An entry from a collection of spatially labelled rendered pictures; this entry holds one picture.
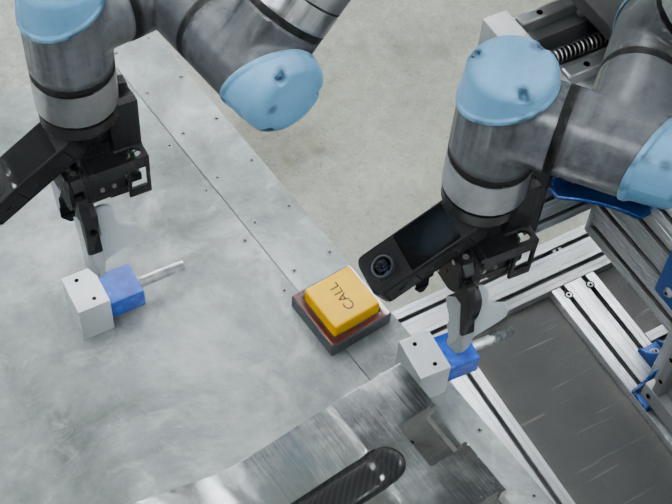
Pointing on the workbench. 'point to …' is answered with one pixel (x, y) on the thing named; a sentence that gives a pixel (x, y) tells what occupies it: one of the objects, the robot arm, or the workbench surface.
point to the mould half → (366, 438)
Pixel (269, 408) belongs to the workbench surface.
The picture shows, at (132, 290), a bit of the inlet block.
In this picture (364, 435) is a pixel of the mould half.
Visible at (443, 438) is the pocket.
